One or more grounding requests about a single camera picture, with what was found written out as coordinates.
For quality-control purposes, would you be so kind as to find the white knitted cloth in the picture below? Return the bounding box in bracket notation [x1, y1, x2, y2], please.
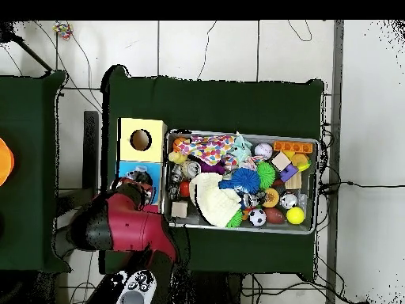
[189, 172, 243, 228]

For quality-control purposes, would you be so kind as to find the blue spiky ball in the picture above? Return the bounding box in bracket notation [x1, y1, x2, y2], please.
[230, 167, 262, 194]

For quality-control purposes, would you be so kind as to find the clear plastic bottle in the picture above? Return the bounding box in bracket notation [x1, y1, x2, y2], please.
[128, 167, 154, 186]

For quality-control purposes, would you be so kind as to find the wooden box with three holes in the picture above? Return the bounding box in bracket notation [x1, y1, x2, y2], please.
[115, 118, 168, 207]

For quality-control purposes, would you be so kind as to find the polka dot cloth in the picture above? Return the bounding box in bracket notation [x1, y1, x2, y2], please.
[175, 134, 237, 167]

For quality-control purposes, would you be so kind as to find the small white baseball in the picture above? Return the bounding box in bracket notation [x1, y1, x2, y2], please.
[254, 142, 274, 161]

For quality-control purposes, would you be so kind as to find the green spiky ball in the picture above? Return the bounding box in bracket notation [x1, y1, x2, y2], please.
[255, 163, 277, 190]

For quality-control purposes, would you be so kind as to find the small soccer ball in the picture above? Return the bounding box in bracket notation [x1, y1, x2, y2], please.
[248, 208, 267, 227]

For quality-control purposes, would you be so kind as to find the plain wooden cube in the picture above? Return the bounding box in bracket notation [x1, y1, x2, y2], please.
[271, 151, 293, 172]

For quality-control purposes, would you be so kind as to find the orange toy building block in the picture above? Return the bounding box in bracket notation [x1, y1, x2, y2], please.
[273, 140, 315, 154]

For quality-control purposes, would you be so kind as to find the smooth yellow ball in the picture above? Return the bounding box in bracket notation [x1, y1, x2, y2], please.
[286, 206, 305, 226]

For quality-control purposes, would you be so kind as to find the green cloth side table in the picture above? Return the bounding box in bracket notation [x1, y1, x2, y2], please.
[0, 69, 70, 273]

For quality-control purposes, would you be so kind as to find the small colourful floor toy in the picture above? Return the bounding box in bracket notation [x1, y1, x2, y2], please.
[53, 21, 74, 40]

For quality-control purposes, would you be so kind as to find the orange round object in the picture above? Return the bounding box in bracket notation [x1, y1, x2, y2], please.
[0, 138, 15, 187]

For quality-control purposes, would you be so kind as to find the clear wire mesh bin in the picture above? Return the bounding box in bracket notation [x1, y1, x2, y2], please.
[161, 129, 320, 235]

